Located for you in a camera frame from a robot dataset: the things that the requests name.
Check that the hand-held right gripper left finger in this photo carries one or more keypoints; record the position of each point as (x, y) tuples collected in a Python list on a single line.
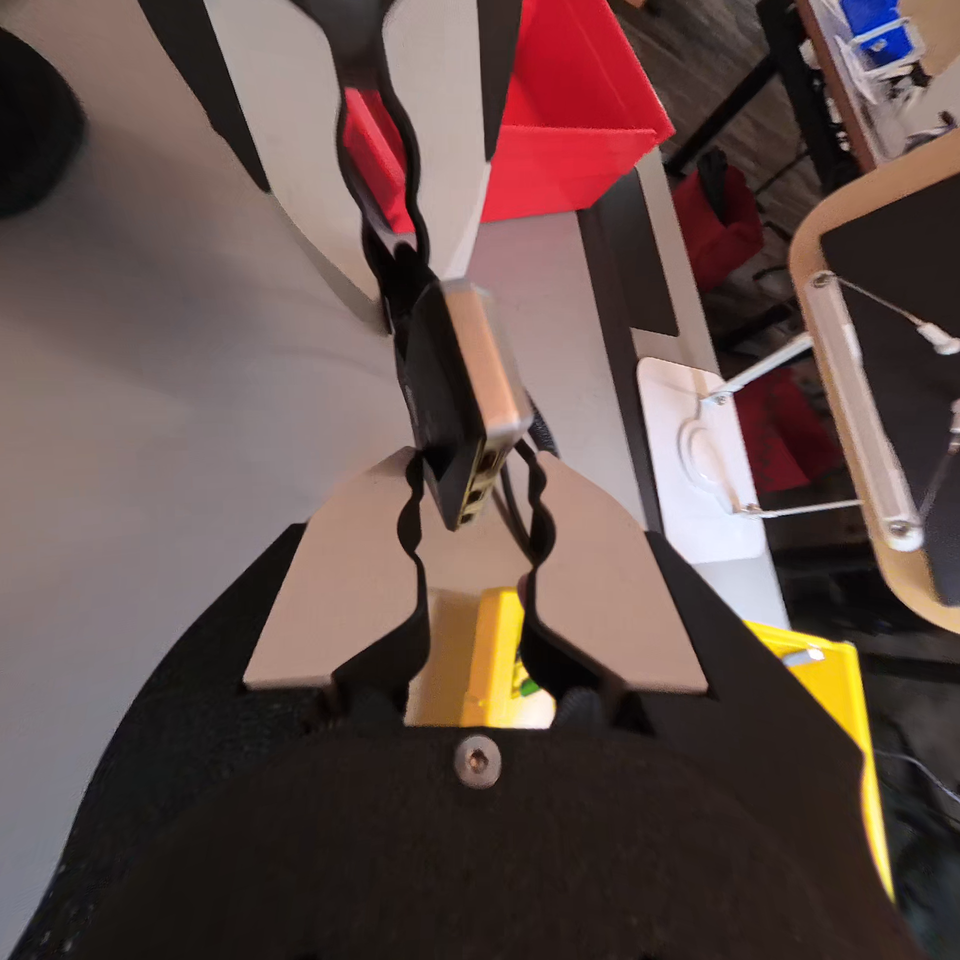
[(337, 585)]

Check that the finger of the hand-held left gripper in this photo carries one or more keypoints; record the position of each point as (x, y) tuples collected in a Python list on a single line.
[(292, 112), (446, 112)]

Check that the wooden side desk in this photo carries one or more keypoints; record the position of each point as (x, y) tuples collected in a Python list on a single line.
[(832, 90)]

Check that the black-faced wooden board stand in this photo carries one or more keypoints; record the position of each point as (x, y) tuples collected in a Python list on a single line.
[(885, 300)]

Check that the red floor crate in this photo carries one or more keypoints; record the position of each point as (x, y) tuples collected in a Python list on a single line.
[(735, 225), (787, 435)]

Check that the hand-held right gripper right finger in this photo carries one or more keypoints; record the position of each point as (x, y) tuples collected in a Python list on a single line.
[(615, 592)]

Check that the black textured pad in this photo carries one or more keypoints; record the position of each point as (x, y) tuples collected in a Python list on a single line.
[(37, 120)]

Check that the black silver hdmi hub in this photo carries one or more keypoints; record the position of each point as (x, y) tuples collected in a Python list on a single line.
[(442, 390)]

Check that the blue plastic bin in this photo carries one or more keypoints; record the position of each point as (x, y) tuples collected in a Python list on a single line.
[(877, 22)]

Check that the red plastic bin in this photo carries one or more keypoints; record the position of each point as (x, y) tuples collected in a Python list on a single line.
[(570, 112)]

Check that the yellow plastic bin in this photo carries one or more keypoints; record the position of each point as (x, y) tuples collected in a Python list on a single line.
[(465, 660)]

